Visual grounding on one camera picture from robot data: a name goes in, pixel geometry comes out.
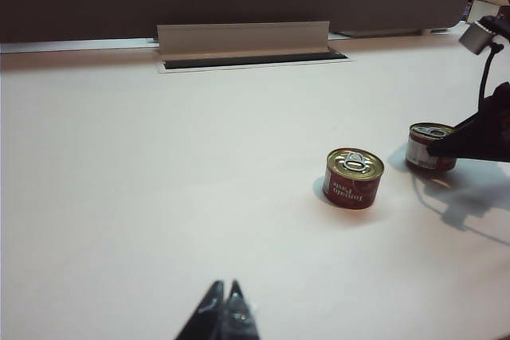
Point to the small white box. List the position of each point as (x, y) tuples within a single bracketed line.
[(484, 9)]

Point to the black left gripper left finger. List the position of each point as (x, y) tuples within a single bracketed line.
[(205, 316)]

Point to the red tomato paste can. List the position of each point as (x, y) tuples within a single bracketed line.
[(352, 186)]

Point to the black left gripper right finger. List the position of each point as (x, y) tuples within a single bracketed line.
[(239, 316)]

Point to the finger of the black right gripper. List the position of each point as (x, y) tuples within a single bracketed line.
[(482, 137)]

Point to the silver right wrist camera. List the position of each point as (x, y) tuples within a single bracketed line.
[(474, 39)]

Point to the red can with white label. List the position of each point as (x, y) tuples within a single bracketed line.
[(420, 151)]

